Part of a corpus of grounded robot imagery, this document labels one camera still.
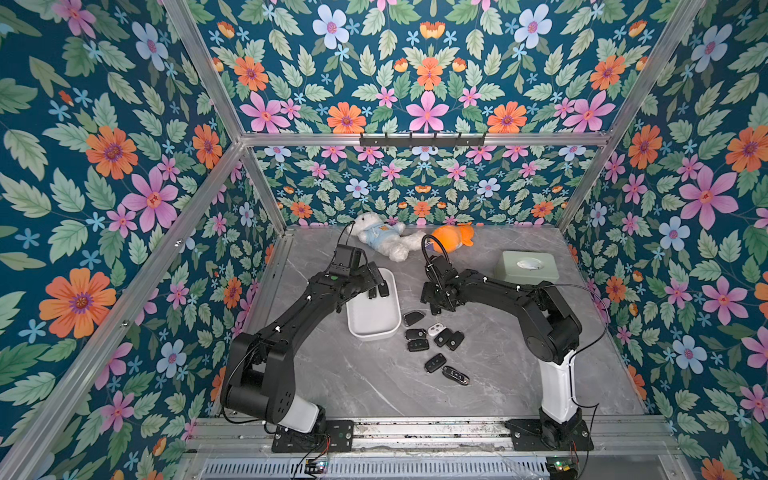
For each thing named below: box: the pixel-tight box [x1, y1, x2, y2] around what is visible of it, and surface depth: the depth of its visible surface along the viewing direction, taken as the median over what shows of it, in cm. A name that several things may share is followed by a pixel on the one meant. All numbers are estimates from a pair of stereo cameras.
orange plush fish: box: [432, 222, 475, 254], surface depth 110 cm
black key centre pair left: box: [434, 328, 451, 347], surface depth 92 cm
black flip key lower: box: [424, 353, 447, 373], surface depth 86 cm
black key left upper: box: [405, 328, 428, 340], surface depth 92 cm
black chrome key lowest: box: [442, 365, 470, 386], surface depth 84 cm
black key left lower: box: [407, 339, 430, 352], surface depth 90 cm
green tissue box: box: [494, 251, 559, 285], surface depth 100 cm
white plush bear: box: [352, 212, 428, 263], surface depth 107 cm
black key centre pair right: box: [446, 331, 465, 351], surface depth 91 cm
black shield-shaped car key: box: [403, 311, 425, 327], surface depth 97 cm
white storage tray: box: [346, 268, 402, 341], surface depth 97 cm
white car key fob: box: [428, 323, 447, 336], surface depth 93 cm
